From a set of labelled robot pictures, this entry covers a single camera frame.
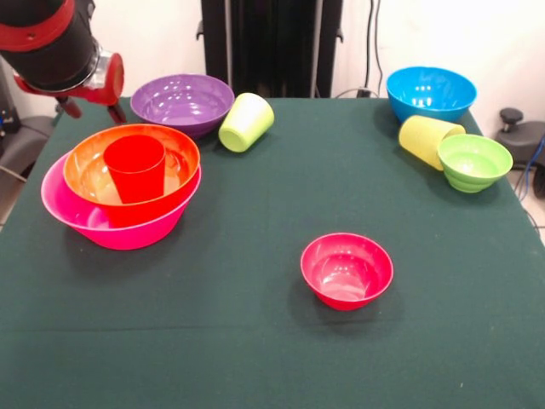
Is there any black robot column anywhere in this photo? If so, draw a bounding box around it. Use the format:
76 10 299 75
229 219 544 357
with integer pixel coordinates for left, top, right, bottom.
198 0 344 98

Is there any red cup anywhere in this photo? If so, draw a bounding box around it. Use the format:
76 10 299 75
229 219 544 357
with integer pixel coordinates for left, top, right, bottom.
102 134 167 205

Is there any lime green cup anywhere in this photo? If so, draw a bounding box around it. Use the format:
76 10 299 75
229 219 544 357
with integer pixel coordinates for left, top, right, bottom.
218 92 275 153

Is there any dark green tablecloth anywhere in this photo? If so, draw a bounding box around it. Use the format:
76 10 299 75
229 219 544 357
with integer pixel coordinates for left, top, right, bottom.
0 96 545 409

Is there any small crimson pink bowl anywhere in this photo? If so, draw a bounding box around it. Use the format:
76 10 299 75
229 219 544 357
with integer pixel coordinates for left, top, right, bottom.
300 232 395 312

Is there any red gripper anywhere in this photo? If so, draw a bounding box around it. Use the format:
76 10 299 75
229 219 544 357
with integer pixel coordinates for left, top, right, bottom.
12 51 128 125

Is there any yellow cup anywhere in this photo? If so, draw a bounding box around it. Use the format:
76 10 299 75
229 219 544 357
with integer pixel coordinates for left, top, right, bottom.
398 114 468 172

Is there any black wall cable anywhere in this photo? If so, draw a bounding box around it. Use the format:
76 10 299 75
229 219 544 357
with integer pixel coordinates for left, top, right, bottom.
364 0 384 93

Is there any large orange bowl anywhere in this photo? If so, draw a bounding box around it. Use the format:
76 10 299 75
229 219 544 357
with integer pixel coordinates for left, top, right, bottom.
62 124 202 229

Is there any small green bowl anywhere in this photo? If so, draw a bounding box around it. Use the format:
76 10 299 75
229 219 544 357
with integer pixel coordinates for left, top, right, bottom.
436 133 514 194

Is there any blue cable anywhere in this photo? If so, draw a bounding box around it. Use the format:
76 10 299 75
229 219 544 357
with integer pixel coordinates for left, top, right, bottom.
514 135 545 201

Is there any large magenta bowl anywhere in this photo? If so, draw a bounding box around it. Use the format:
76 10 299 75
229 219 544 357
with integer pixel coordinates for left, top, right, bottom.
40 153 202 251

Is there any black equipment box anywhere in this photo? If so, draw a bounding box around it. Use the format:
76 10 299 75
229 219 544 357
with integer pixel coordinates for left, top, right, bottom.
0 59 20 141

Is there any blue bowl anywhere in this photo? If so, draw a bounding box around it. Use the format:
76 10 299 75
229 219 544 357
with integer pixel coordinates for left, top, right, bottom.
386 66 479 127

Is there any purple bowl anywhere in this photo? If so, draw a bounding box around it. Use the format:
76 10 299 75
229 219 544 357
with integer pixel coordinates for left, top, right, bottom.
129 73 236 140

